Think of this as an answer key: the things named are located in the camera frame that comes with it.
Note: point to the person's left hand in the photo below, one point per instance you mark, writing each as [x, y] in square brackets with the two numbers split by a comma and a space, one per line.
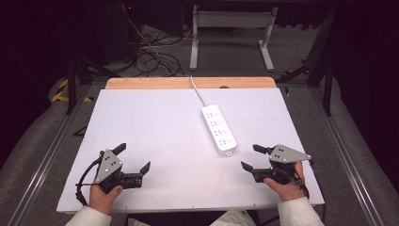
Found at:
[102, 197]

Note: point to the white metal table frame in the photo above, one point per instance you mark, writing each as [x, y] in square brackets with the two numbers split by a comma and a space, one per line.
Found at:
[232, 19]

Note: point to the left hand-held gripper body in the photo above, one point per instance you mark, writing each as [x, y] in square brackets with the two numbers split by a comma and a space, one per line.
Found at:
[108, 166]

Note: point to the white power strip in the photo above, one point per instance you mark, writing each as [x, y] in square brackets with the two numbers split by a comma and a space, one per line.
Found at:
[219, 130]

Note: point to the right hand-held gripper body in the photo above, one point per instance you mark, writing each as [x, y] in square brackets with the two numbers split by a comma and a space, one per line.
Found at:
[287, 154]

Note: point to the yellow black hazard tape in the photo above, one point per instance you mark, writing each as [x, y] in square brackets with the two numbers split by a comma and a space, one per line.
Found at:
[62, 91]

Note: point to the black metal stand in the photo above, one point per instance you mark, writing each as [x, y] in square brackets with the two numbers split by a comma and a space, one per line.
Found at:
[327, 91]
[71, 84]

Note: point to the person's lap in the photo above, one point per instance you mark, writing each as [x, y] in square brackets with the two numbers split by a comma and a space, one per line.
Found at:
[233, 218]

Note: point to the aluminium floor rail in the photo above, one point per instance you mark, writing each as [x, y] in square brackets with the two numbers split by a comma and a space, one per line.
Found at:
[47, 160]
[346, 157]

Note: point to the wooden table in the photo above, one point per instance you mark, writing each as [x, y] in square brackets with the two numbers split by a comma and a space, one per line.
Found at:
[156, 83]

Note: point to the person's right hand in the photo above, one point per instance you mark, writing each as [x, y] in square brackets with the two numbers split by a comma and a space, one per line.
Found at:
[290, 190]

